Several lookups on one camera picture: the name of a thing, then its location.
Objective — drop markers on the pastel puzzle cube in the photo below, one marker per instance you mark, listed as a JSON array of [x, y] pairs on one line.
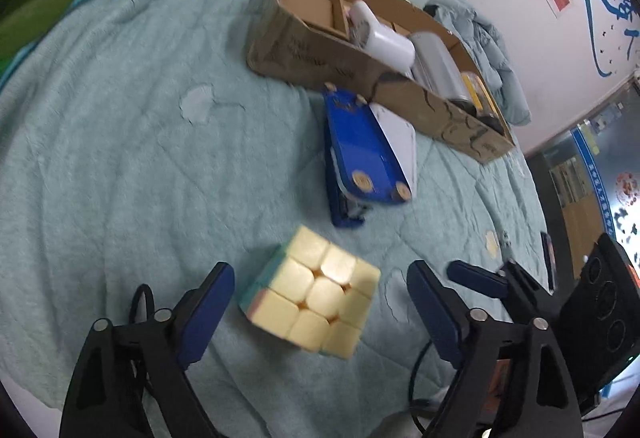
[[310, 298]]

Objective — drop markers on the light green blanket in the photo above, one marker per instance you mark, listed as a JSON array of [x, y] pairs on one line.
[[125, 143]]

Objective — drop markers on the white handheld fan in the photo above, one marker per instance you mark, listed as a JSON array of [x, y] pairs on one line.
[[385, 41]]

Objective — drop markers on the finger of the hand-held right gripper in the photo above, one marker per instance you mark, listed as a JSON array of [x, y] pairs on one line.
[[475, 278]]

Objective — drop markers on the black smartphone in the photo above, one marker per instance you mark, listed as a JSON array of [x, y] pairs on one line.
[[548, 260]]

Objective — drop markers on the white plastic device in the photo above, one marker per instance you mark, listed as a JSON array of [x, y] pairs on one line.
[[402, 138]]

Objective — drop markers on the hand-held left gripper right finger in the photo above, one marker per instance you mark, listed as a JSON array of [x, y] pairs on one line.
[[435, 313]]

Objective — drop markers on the yellow label jar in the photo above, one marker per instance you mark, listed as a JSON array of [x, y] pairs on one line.
[[482, 96]]

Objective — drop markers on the silver metal tin can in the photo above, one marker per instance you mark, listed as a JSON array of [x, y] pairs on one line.
[[440, 63]]

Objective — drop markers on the glass door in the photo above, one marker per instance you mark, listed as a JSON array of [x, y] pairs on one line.
[[580, 178]]

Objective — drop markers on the light blue jacket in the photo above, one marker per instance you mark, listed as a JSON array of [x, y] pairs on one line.
[[495, 53]]

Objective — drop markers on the brown cardboard box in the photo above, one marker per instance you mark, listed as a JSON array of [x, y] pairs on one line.
[[310, 53]]

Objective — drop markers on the blue board with wooden discs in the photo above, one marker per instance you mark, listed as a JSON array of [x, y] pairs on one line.
[[357, 148]]

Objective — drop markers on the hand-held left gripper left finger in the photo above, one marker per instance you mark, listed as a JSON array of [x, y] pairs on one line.
[[205, 313]]

